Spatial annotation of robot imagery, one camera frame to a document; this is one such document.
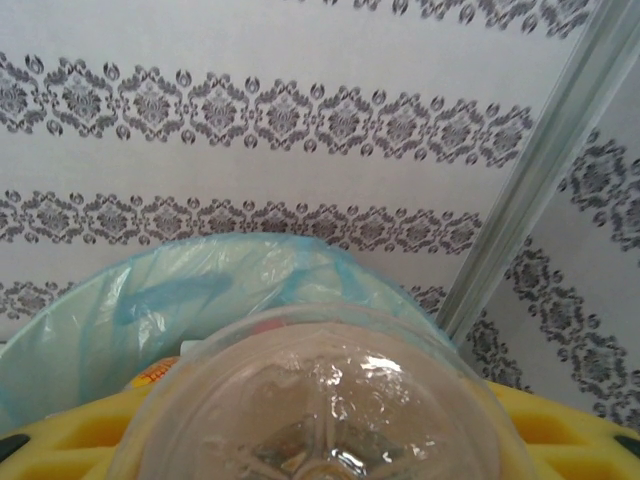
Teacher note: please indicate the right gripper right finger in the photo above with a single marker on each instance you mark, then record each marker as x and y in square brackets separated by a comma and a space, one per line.
[580, 445]

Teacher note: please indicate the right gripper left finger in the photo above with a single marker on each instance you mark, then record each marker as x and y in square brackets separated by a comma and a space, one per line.
[60, 445]

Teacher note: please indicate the clear cola bottle red label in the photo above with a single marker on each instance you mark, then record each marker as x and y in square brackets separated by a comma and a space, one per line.
[320, 400]

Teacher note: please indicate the aluminium frame post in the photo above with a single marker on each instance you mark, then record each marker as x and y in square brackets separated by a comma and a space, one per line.
[540, 165]

